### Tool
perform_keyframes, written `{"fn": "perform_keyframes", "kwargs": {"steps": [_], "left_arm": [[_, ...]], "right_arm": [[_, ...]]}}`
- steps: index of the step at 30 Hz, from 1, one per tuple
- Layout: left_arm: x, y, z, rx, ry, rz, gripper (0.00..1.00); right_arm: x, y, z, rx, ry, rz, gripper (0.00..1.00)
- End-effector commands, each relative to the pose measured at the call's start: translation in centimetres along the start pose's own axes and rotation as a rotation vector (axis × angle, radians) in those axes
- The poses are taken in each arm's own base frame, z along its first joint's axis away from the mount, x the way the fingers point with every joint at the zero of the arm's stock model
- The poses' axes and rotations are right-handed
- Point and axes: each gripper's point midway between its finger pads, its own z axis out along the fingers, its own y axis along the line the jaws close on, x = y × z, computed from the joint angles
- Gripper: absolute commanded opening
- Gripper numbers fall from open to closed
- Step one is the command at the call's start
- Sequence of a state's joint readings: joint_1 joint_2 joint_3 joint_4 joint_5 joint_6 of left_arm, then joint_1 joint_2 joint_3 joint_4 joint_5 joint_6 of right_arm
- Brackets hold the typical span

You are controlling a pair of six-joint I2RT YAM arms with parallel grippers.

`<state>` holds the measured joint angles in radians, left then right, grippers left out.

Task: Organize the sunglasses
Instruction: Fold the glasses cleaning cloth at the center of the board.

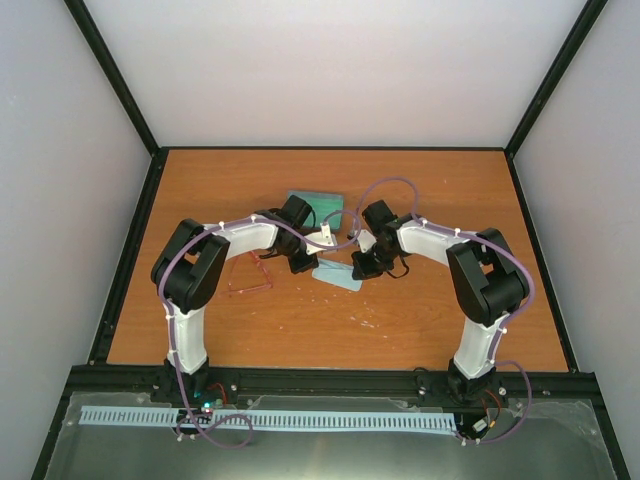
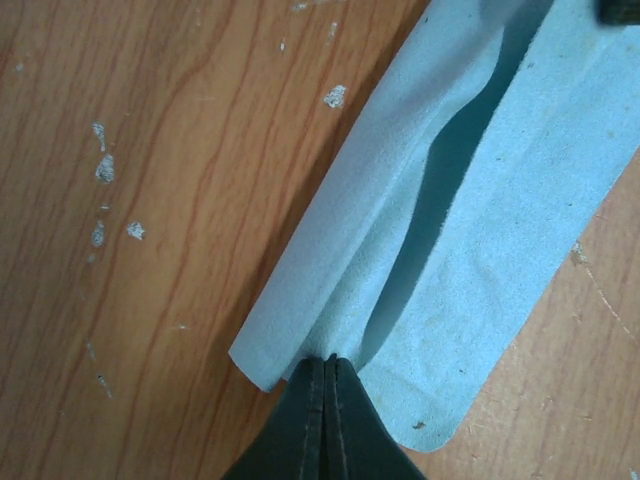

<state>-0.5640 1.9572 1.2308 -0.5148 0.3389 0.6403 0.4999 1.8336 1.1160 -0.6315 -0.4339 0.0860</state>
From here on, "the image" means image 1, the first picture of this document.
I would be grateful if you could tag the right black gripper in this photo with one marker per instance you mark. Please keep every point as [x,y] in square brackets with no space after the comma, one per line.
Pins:
[362,272]

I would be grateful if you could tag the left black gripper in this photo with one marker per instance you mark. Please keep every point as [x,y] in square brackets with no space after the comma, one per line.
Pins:
[296,267]

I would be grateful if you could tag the light blue cleaning cloth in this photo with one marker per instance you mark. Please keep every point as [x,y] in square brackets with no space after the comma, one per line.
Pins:
[337,274]

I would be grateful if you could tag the grey-green glasses case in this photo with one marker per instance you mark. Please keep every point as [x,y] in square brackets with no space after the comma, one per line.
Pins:
[322,204]

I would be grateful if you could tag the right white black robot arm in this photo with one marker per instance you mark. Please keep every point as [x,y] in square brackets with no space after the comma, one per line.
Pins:
[490,285]

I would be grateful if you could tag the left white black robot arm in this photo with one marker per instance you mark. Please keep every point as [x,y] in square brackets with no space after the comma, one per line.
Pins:
[187,272]

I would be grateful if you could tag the red transparent sunglasses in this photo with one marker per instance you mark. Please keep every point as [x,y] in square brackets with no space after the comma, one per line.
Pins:
[245,274]

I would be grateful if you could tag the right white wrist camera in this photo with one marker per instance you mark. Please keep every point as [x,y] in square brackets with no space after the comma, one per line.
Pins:
[365,241]

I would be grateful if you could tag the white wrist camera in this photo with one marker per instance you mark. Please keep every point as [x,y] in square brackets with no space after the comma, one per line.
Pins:
[365,241]
[321,240]

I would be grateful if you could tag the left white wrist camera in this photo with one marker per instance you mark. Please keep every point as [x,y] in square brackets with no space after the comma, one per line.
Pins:
[321,240]

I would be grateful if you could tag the left controller board with wires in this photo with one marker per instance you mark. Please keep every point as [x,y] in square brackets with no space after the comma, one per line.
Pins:
[212,398]

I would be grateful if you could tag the right connector with wires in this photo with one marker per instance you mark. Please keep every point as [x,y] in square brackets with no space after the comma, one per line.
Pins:
[492,408]

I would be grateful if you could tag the black aluminium front rail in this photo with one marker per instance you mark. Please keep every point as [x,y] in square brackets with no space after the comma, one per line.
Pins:
[419,387]

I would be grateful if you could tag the light blue slotted cable duct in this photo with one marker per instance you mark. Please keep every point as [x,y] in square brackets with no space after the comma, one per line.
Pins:
[279,421]

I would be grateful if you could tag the left black frame post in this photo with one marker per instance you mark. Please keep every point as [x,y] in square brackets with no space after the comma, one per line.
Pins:
[100,50]

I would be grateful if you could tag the black frame post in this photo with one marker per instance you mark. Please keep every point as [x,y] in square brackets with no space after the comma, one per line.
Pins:
[100,50]
[574,40]

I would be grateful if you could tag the right black frame post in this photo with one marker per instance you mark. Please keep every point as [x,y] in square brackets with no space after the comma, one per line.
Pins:
[574,40]

